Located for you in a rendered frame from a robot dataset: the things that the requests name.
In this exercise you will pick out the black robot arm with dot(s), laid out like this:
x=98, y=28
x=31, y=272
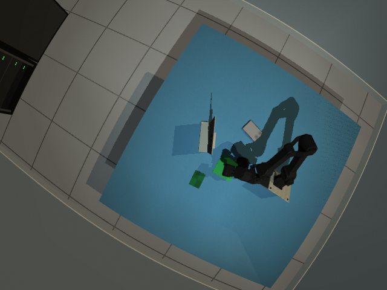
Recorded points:
x=306, y=147

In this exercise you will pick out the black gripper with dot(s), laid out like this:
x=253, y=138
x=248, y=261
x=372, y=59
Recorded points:
x=229, y=170

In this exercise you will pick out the dark grey panel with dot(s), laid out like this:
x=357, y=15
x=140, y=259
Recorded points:
x=207, y=136

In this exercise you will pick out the dark green flat square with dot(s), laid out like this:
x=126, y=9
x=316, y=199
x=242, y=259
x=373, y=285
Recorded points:
x=197, y=179

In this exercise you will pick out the green square mat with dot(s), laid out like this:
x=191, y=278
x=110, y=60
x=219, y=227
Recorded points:
x=219, y=167

